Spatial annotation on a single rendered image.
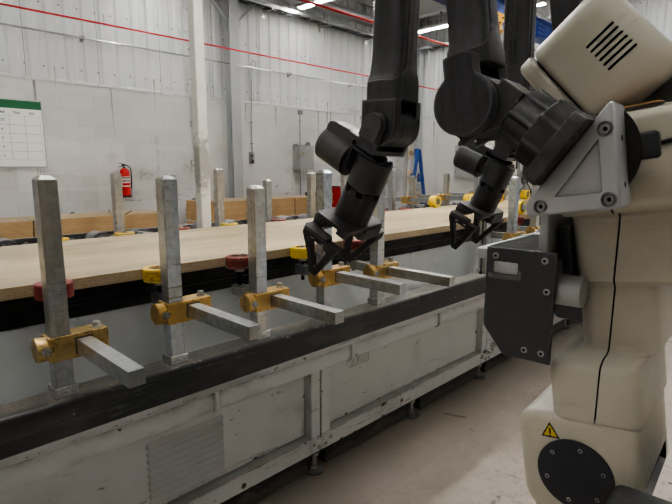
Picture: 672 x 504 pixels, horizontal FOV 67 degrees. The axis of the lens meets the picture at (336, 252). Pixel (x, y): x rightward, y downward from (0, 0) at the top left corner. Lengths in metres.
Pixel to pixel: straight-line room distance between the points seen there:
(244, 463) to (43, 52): 7.58
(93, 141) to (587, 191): 8.42
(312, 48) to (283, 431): 10.17
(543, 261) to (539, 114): 0.22
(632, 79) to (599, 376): 0.39
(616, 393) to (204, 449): 1.28
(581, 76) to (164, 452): 1.43
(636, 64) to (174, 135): 8.85
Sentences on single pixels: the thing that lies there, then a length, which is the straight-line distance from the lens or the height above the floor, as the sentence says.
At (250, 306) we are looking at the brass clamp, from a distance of 1.36.
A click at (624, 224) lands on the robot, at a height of 1.09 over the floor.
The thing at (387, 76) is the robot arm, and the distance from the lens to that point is 0.74.
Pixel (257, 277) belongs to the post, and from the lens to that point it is 1.37.
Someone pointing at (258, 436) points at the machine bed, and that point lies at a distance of 1.88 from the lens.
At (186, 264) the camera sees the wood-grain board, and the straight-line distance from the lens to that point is 1.48.
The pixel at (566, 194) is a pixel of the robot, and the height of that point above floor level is 1.13.
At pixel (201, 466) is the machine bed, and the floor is 0.24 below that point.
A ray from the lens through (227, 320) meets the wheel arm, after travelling 1.12.
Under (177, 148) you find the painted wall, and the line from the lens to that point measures 9.36.
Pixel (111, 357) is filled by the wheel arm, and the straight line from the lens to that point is 1.03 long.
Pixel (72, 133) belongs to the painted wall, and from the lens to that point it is 8.70.
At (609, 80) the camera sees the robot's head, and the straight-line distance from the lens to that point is 0.76.
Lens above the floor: 1.16
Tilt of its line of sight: 9 degrees down
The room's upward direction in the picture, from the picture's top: straight up
